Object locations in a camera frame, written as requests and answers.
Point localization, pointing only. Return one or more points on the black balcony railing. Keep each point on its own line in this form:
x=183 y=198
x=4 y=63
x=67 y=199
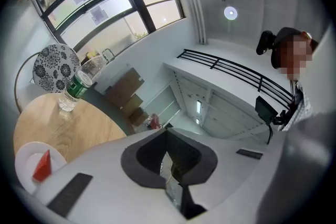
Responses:
x=236 y=68

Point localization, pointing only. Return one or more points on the red fabric seat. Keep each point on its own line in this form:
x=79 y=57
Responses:
x=154 y=120

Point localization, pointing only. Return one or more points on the clear water bottle green label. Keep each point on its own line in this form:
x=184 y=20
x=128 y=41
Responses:
x=76 y=86

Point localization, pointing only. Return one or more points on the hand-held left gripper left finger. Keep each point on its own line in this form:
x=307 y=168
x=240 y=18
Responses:
x=105 y=178

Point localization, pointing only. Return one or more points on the black monitor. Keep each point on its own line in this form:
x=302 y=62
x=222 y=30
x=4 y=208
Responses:
x=265 y=110

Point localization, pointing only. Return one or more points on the black bin with yellow lid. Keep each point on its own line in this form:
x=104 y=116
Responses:
x=92 y=54

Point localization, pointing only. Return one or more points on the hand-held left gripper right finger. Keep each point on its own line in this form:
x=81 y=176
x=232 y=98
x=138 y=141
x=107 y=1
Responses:
x=231 y=181

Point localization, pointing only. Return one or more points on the black head-mounted camera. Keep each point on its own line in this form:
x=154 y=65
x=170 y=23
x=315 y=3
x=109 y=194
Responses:
x=265 y=42

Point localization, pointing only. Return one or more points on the person's head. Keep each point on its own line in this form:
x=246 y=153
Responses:
x=294 y=57

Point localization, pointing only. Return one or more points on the folded brown cardboard sheet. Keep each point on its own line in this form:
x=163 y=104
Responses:
x=134 y=106

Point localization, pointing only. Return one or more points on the brown cardboard box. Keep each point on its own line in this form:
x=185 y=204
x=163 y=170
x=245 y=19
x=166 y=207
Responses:
x=139 y=116

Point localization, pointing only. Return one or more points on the tall flat cardboard sheet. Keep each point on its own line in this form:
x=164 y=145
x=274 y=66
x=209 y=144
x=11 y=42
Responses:
x=123 y=84

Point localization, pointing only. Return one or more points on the white round plate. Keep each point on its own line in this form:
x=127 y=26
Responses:
x=25 y=162

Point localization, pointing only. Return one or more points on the red watermelon slice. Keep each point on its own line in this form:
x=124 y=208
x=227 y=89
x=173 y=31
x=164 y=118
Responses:
x=43 y=169

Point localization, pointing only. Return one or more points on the floral cushion gold frame chair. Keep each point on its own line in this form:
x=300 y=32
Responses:
x=52 y=68

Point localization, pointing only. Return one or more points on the person's checked shirt torso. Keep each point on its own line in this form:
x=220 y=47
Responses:
x=299 y=107

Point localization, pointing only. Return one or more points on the round wooden table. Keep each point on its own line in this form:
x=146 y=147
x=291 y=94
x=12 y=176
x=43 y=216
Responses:
x=73 y=128

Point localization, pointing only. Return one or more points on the round ceiling light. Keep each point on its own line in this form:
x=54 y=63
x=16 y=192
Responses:
x=231 y=13

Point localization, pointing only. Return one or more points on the glass doors with dark frame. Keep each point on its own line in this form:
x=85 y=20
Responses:
x=105 y=8

